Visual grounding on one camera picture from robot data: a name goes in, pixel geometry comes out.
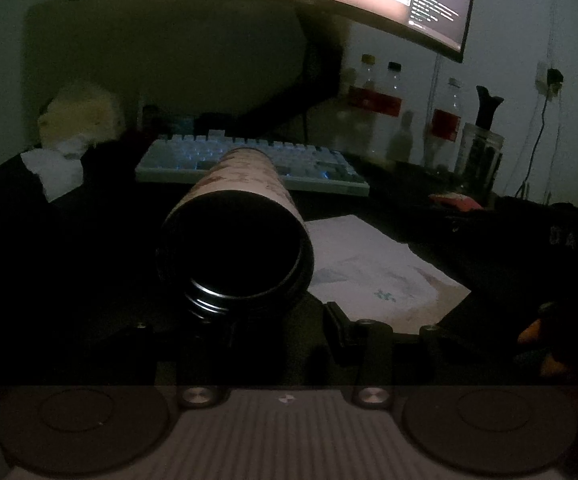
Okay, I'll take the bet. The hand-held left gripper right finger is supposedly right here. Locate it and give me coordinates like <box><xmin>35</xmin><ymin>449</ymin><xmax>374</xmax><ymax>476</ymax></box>
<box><xmin>321</xmin><ymin>301</ymin><xmax>474</xmax><ymax>408</ymax></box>

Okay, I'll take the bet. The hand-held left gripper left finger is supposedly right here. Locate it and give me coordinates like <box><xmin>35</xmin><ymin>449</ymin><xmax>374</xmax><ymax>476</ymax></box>
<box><xmin>84</xmin><ymin>320</ymin><xmax>240</xmax><ymax>408</ymax></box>

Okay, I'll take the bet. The white printed paper tissue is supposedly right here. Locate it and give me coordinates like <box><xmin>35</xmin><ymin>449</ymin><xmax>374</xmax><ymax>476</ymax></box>
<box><xmin>303</xmin><ymin>214</ymin><xmax>472</xmax><ymax>335</ymax></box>

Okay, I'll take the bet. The patterned cylindrical container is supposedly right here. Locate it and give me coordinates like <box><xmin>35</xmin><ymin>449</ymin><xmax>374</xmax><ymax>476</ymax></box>
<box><xmin>156</xmin><ymin>145</ymin><xmax>315</xmax><ymax>323</ymax></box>

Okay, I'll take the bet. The red and white packet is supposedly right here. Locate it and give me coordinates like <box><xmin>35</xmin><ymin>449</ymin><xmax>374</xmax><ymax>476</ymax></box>
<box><xmin>428</xmin><ymin>192</ymin><xmax>484</xmax><ymax>212</ymax></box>

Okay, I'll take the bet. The glass jar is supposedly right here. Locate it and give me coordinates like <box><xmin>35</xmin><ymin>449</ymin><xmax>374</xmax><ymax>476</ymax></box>
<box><xmin>456</xmin><ymin>122</ymin><xmax>506</xmax><ymax>198</ymax></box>

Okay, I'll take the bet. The black tool in jar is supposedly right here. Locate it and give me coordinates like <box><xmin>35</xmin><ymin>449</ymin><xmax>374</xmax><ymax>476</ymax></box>
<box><xmin>475</xmin><ymin>85</ymin><xmax>504</xmax><ymax>131</ymax></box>

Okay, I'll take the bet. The red label clear bottle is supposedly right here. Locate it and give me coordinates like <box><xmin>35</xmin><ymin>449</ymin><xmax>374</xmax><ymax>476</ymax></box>
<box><xmin>429</xmin><ymin>77</ymin><xmax>464</xmax><ymax>168</ymax></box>

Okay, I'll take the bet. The white backlit keyboard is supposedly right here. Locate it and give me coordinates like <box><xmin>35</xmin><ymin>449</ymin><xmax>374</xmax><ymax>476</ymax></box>
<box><xmin>135</xmin><ymin>134</ymin><xmax>371</xmax><ymax>197</ymax></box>

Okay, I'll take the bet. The small clear bottle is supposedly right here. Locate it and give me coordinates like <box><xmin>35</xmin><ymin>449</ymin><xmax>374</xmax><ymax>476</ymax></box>
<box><xmin>388</xmin><ymin>110</ymin><xmax>417</xmax><ymax>166</ymax></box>

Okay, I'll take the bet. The black cap plastic bottle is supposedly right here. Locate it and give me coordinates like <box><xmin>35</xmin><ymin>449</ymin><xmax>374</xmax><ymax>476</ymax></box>
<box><xmin>383</xmin><ymin>61</ymin><xmax>405</xmax><ymax>121</ymax></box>

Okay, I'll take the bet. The crumpled white tissue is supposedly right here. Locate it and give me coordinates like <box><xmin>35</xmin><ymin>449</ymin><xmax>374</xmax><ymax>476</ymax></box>
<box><xmin>54</xmin><ymin>132</ymin><xmax>95</xmax><ymax>160</ymax></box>

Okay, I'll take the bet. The yellow cap plastic bottle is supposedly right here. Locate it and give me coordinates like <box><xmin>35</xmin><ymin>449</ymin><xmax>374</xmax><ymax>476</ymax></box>
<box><xmin>356</xmin><ymin>53</ymin><xmax>382</xmax><ymax>111</ymax></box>

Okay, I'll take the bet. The yellow plush toy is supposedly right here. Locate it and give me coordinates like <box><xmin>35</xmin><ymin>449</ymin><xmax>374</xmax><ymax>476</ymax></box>
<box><xmin>36</xmin><ymin>80</ymin><xmax>126</xmax><ymax>148</ymax></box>

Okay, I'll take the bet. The black charger cable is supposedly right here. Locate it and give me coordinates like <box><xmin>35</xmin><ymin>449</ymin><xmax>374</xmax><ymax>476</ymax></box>
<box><xmin>514</xmin><ymin>87</ymin><xmax>557</xmax><ymax>198</ymax></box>

